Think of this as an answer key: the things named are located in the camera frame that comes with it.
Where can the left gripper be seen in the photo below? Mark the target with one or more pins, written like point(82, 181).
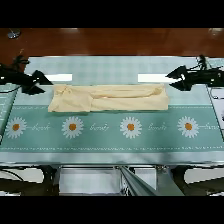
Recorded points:
point(26, 81)

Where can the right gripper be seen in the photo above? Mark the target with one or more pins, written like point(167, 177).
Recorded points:
point(194, 76)

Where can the pale yellow shirt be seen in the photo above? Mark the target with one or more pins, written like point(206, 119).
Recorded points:
point(110, 98)

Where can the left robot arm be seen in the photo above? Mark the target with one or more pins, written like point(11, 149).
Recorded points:
point(10, 77)

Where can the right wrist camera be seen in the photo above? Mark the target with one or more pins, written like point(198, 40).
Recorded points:
point(201, 61)

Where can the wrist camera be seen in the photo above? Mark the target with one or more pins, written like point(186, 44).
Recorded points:
point(20, 60)
point(201, 61)

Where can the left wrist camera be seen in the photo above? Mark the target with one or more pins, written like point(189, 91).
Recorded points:
point(20, 60)

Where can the silver frame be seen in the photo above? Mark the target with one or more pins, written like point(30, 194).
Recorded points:
point(140, 186)

